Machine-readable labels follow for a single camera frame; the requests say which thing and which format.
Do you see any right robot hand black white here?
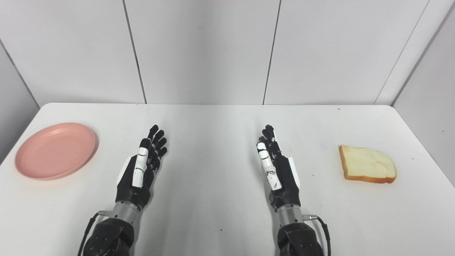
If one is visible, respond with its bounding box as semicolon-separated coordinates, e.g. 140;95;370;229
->
256;124;301;210

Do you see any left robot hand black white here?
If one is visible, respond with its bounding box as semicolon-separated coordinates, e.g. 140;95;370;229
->
115;124;168;211

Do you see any slice of bread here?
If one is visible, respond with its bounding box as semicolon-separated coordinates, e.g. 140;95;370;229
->
338;144;397;184

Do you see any pink plate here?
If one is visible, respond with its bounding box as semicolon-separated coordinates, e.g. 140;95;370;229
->
15;122;97;180

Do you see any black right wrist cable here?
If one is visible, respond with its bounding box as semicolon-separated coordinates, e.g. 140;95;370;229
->
303;214;332;256

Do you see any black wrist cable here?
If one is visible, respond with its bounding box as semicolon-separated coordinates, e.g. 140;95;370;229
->
77;210;113;256
303;214;332;256

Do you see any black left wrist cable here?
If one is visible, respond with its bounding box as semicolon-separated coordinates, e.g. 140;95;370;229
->
77;210;113;256

